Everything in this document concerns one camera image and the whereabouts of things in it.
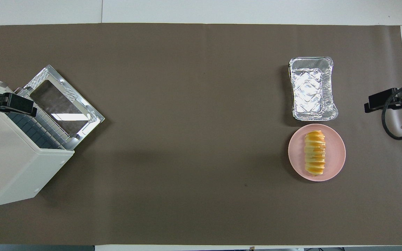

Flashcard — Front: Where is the silver foil baking tray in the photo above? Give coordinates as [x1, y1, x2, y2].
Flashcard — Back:
[289, 56, 338, 122]

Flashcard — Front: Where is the sliced golden bread loaf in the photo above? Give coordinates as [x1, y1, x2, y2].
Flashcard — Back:
[304, 130, 327, 175]

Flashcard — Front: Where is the glass oven door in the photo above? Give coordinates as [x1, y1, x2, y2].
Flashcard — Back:
[22, 64, 105, 140]

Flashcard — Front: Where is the cream toaster oven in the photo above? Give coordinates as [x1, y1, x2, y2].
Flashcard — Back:
[0, 73, 75, 208]

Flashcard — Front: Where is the pink round plate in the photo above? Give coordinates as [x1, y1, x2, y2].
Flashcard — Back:
[288, 123, 347, 182]

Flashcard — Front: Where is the brown table mat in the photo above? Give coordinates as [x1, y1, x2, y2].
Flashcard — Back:
[0, 23, 402, 246]

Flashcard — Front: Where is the metal oven wire rack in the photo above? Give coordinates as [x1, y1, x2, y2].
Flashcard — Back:
[7, 89, 75, 150]

